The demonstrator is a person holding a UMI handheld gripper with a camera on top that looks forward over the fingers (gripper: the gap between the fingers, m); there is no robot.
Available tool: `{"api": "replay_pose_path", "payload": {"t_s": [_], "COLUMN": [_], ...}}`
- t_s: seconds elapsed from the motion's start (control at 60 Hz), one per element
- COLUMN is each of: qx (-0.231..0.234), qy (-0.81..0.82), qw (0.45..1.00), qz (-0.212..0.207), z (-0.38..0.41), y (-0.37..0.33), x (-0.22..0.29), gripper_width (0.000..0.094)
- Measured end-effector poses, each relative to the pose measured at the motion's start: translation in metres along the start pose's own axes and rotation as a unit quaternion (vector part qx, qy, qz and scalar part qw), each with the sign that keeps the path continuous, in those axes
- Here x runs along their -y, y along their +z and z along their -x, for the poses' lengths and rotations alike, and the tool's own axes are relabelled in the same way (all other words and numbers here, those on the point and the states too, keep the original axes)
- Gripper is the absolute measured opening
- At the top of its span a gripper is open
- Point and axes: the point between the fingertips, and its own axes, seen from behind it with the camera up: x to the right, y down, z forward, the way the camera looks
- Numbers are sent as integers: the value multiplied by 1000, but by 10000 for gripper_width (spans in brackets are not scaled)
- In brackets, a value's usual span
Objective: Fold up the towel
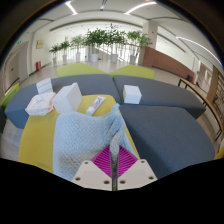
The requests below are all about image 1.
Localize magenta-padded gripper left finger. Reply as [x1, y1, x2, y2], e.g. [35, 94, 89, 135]
[70, 145, 114, 192]

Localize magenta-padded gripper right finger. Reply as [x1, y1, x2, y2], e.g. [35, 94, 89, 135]
[117, 145, 158, 192]

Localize light blue fluffy towel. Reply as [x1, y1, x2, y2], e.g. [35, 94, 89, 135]
[52, 102, 141, 183]

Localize white toothpaste tube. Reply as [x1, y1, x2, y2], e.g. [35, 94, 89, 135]
[85, 95, 107, 117]

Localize small white cube box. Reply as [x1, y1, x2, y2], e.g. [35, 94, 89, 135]
[122, 84, 143, 105]

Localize large white box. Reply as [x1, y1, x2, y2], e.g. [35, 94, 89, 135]
[52, 82, 83, 115]

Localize clear plastic wipes pack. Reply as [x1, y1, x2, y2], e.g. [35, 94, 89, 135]
[24, 92, 57, 117]

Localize long blue-grey upholstered bench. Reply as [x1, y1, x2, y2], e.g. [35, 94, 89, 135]
[4, 73, 123, 129]

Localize lime green upholstered bench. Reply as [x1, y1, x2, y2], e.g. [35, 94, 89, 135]
[0, 83, 20, 111]
[109, 64, 156, 80]
[56, 63, 108, 78]

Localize brown wooden partition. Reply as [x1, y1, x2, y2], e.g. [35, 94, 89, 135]
[143, 46, 196, 81]

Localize row of potted plants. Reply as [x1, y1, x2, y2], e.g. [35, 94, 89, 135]
[48, 23, 153, 66]

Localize ceiling strip lights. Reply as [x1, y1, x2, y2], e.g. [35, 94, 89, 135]
[64, 0, 221, 64]

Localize wooden bench with metal frame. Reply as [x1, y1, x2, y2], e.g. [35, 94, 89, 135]
[177, 78, 224, 141]

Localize framed wall picture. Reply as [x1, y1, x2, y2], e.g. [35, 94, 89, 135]
[35, 39, 45, 50]

